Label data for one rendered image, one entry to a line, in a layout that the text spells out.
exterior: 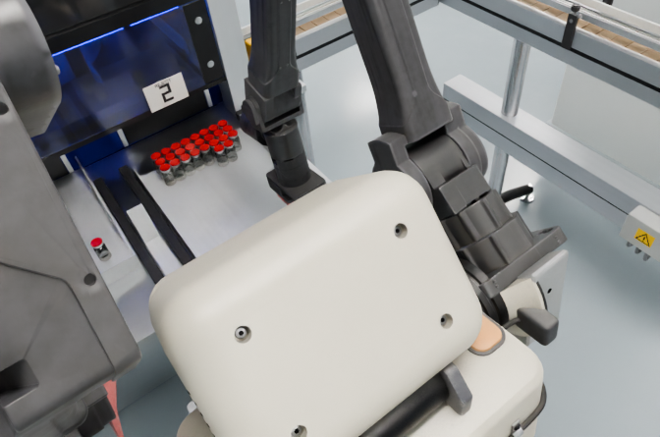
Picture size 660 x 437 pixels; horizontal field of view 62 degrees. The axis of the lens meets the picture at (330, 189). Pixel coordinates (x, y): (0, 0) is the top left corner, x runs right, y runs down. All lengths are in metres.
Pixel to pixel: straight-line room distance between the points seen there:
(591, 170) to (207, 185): 1.05
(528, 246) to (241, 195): 0.67
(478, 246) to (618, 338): 1.50
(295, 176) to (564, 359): 1.26
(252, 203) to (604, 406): 1.25
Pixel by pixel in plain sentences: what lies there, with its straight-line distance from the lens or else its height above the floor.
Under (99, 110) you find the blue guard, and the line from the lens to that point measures 1.16.
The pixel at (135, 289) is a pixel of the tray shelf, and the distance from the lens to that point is 1.03.
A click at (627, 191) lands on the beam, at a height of 0.55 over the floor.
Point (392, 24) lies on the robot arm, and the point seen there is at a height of 1.39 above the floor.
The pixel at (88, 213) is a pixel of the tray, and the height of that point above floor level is 0.88.
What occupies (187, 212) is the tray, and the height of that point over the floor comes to 0.88.
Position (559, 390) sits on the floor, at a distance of 1.89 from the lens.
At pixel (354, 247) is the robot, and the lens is 0.36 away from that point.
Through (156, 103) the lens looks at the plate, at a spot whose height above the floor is 1.01.
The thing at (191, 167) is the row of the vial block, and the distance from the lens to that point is 1.17.
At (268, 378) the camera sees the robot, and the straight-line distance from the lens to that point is 0.35.
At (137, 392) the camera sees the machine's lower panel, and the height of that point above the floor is 0.12.
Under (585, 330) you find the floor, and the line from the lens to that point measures 2.01.
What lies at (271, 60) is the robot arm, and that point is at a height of 1.25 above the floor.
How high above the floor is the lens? 1.66
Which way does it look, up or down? 46 degrees down
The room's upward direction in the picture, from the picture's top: 7 degrees counter-clockwise
